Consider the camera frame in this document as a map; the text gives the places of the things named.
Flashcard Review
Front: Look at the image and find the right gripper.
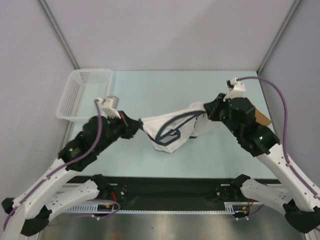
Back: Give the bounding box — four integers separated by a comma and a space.
203, 92, 239, 136

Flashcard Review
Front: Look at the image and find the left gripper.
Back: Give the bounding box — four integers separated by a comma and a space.
96, 110, 143, 153

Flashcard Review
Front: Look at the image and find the white tank top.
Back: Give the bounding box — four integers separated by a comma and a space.
139, 101, 218, 154

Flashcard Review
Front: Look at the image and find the tan tank top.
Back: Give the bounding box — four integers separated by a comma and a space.
250, 102, 272, 127

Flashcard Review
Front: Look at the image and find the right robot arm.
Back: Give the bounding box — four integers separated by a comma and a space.
204, 77, 320, 234

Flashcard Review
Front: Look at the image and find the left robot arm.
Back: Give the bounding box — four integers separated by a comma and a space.
1, 96, 142, 240

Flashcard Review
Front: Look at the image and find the white plastic basket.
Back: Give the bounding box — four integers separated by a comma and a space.
55, 68, 113, 122

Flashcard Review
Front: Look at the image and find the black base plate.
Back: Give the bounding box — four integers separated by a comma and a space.
64, 176, 283, 211

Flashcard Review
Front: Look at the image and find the white cable duct left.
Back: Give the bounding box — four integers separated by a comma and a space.
65, 203, 114, 214

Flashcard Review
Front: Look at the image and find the white cable duct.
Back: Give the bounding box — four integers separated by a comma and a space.
224, 201, 250, 214
65, 203, 114, 214

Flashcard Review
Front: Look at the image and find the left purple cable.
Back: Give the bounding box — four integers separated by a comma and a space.
3, 99, 122, 230

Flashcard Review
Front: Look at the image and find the white cable duct right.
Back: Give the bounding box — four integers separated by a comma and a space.
224, 201, 250, 214

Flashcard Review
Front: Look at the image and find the right aluminium corner post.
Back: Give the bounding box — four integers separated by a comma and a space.
256, 0, 304, 76

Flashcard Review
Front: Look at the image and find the aluminium corner post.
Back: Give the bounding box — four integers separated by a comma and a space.
36, 0, 80, 70
256, 0, 304, 76

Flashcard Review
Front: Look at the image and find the left aluminium corner post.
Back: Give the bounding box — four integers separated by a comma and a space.
36, 0, 80, 70

